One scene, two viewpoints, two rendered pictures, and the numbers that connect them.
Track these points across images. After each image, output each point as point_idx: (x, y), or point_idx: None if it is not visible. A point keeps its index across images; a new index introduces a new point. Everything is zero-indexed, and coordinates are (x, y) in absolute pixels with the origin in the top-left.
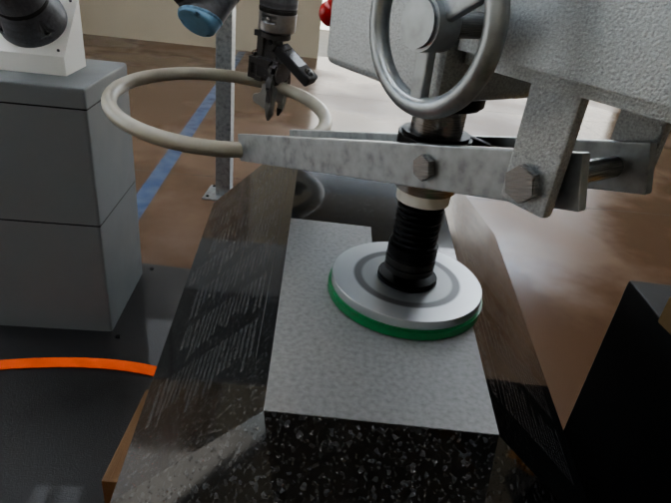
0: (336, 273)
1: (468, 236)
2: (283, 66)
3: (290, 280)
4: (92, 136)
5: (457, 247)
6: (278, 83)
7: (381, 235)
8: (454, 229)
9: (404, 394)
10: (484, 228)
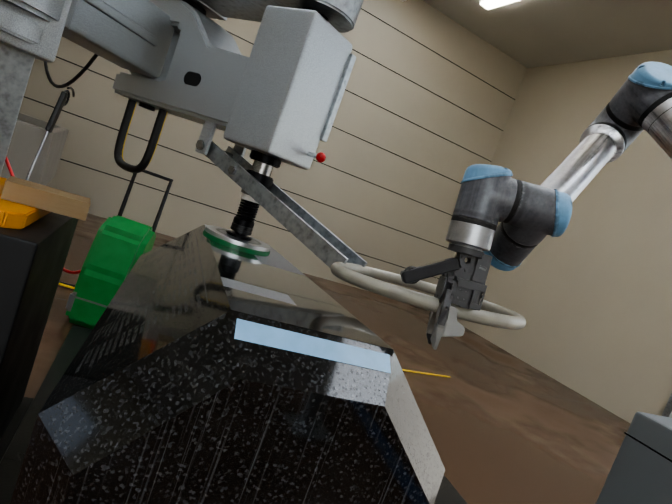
0: (266, 244)
1: (178, 281)
2: (441, 278)
3: (283, 258)
4: (618, 469)
5: (204, 252)
6: (435, 296)
7: (253, 259)
8: (203, 260)
9: None
10: (98, 362)
